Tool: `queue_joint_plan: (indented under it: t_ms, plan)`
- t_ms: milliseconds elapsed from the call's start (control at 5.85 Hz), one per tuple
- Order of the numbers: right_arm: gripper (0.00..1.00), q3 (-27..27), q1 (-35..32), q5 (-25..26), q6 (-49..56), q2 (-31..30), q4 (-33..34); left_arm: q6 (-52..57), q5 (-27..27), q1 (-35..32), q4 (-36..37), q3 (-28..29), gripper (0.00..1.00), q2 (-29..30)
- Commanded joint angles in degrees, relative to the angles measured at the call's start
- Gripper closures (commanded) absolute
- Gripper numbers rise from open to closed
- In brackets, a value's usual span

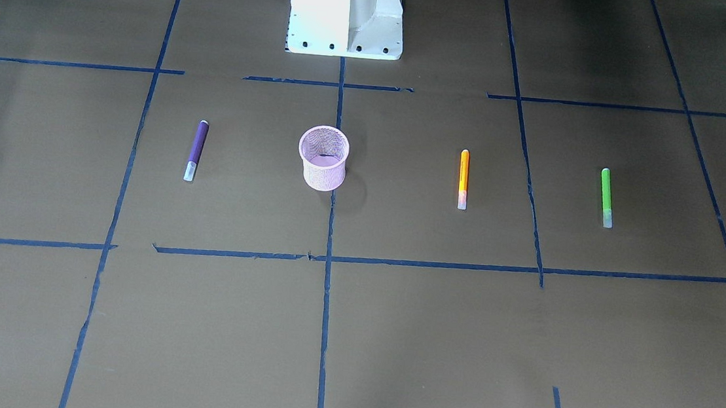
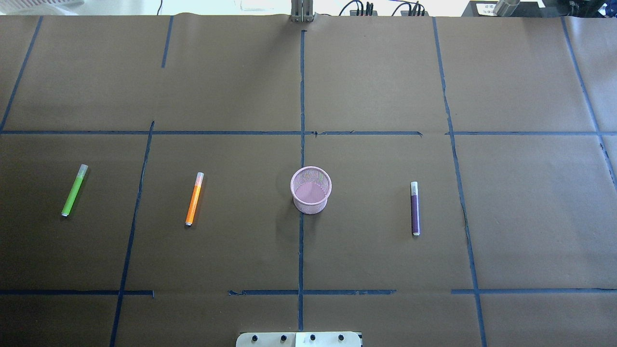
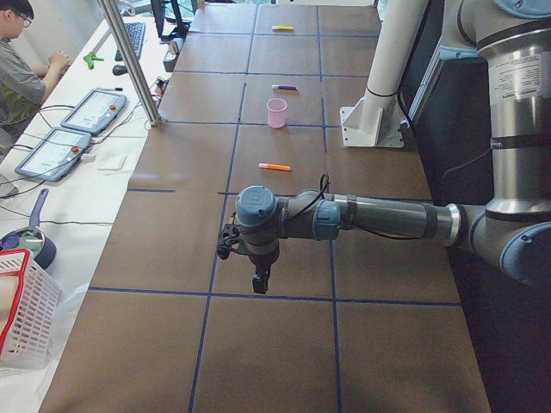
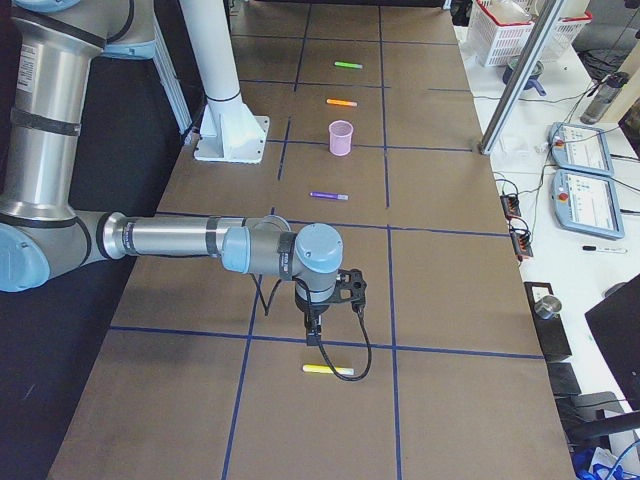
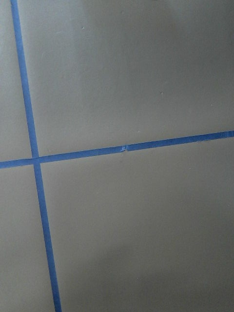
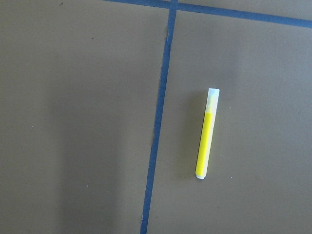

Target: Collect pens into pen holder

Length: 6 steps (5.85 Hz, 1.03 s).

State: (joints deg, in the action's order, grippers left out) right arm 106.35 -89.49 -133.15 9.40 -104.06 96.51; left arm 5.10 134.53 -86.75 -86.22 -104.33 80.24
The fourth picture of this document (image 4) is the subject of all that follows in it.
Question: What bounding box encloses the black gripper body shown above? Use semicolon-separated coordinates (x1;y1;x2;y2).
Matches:
295;285;334;325

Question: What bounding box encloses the purple highlighter pen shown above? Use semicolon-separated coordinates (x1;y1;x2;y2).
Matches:
309;191;349;201

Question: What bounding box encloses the orange highlighter pen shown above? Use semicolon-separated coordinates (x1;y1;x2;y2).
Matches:
326;98;358;108

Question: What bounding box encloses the green highlighter pen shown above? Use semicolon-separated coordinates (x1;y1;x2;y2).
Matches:
334;61;363;70

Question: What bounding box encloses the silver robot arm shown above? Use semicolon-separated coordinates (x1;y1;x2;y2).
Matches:
1;1;356;345

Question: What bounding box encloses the pink mesh pen holder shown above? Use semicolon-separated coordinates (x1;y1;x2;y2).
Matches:
328;120;354;157

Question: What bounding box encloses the black marker pen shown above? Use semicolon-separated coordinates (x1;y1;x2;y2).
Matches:
581;245;628;254

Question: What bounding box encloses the lower orange black connector hub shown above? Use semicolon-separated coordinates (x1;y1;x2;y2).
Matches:
509;227;533;260

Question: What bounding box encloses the orange black connector hub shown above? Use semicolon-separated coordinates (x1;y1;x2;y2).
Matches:
500;193;521;219
509;227;533;260

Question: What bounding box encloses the upper orange black connector hub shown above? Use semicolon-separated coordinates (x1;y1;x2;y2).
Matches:
500;193;521;219

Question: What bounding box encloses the small metal cup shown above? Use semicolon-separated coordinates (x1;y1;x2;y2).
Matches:
534;295;562;320

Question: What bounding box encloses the black box on bench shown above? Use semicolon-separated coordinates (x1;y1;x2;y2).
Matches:
524;281;572;363

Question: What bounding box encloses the lower teach pendant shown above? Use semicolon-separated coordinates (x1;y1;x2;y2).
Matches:
551;169;625;240

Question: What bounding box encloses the teach pendant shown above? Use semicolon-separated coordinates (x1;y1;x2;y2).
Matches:
551;169;625;240
548;122;614;177

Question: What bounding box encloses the upper teach pendant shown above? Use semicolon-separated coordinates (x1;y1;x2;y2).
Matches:
548;122;614;177

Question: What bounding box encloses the blue bowl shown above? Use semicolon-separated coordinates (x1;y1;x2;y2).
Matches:
502;55;547;96

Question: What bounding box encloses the white plastic basket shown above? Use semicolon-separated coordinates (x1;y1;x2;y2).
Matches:
466;1;593;67

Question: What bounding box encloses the grey water bottle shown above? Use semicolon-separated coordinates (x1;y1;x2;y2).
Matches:
580;71;630;125

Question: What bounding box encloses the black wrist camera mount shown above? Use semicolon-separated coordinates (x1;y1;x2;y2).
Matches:
334;269;367;307

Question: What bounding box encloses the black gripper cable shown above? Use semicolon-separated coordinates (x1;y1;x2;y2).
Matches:
252;273;374;382

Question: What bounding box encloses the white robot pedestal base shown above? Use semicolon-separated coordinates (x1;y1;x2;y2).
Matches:
180;0;270;164

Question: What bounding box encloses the aluminium frame post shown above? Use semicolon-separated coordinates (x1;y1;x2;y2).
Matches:
478;0;566;155

